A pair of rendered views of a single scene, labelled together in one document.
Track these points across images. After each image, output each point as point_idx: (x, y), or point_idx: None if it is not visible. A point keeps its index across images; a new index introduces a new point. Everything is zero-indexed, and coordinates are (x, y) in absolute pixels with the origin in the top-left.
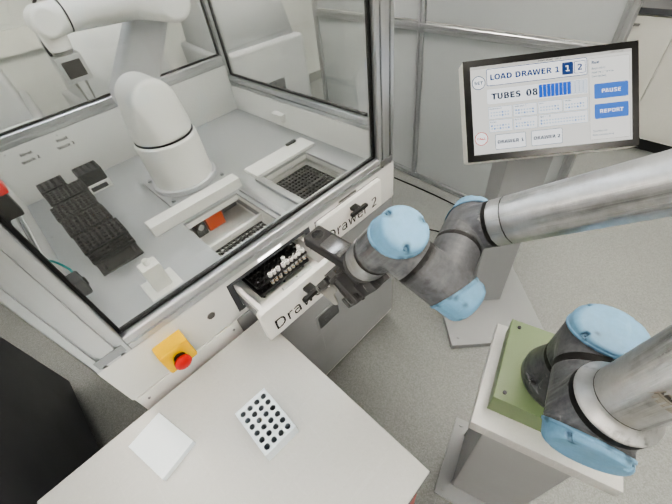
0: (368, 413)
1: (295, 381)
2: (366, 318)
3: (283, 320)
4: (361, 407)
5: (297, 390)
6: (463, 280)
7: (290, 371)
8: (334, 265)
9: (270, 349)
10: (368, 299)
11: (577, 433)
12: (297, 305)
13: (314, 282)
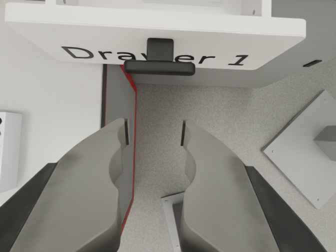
0: (171, 130)
1: (62, 131)
2: (235, 81)
3: (87, 54)
4: (171, 123)
5: (54, 143)
6: None
7: (68, 114)
8: (251, 48)
9: (72, 62)
10: (252, 73)
11: None
12: (126, 53)
13: (184, 45)
